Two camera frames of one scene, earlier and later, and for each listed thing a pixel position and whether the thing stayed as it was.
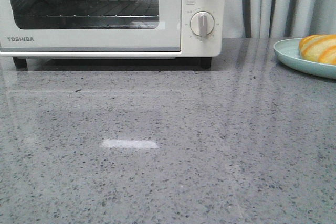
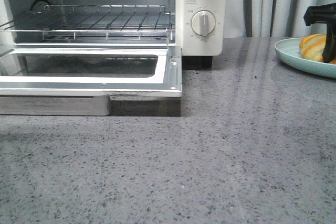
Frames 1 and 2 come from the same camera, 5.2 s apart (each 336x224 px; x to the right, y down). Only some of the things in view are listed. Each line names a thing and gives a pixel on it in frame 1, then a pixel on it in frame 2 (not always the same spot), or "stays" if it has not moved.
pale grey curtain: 279,4 stays
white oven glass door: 91,11 to 92,71
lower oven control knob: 202,23 stays
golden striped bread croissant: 319,48 stays
